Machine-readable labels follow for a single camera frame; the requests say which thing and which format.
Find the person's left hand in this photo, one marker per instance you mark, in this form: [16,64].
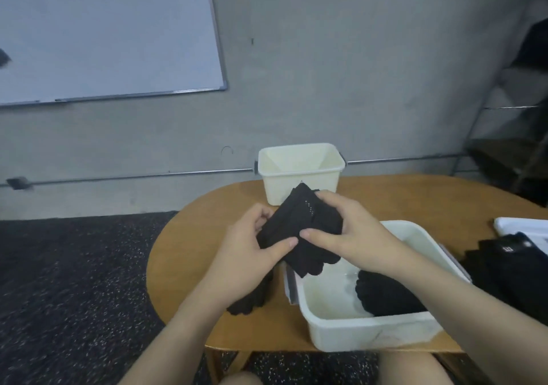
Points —
[240,261]

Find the person's right hand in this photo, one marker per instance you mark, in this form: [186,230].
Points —
[364,239]

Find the pile of black gloves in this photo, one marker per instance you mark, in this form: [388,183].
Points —
[250,302]

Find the stack of black gloves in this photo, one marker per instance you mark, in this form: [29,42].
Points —
[244,305]

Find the white plastic bin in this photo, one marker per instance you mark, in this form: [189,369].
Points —
[342,329]
[282,184]

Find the black fingerless glove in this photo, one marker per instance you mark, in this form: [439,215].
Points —
[488,269]
[535,303]
[505,261]
[514,291]
[479,261]
[539,286]
[501,282]
[531,265]

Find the person's left forearm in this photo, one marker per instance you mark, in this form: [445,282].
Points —
[171,346]

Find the person's right forearm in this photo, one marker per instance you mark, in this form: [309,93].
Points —
[471,312]

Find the person's left leg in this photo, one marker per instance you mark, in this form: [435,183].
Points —
[240,379]

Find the wooden table leg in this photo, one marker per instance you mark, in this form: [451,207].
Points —
[214,363]

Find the white flat tray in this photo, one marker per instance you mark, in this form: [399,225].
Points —
[522,225]

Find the whiteboard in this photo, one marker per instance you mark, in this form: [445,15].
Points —
[103,30]

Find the grey wall pipe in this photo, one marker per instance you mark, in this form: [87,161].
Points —
[128,176]

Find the metal rack frame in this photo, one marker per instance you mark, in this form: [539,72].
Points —
[522,124]

